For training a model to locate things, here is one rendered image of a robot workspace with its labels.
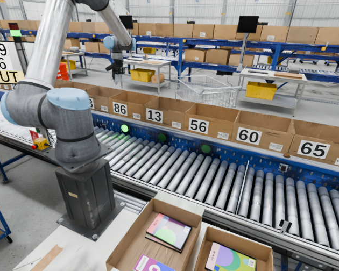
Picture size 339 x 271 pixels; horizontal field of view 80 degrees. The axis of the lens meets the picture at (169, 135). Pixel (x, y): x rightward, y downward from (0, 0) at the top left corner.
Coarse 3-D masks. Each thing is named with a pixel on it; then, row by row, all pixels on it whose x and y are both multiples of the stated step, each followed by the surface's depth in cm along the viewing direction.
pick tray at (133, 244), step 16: (144, 208) 103; (160, 208) 110; (176, 208) 105; (144, 224) 105; (192, 224) 105; (128, 240) 94; (144, 240) 98; (192, 240) 98; (112, 256) 83; (128, 256) 91; (160, 256) 91; (176, 256) 91
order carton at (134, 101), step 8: (112, 96) 199; (120, 96) 209; (128, 96) 218; (136, 96) 214; (144, 96) 210; (152, 96) 205; (112, 104) 194; (128, 104) 186; (136, 104) 182; (112, 112) 199; (128, 112) 190; (136, 112) 186
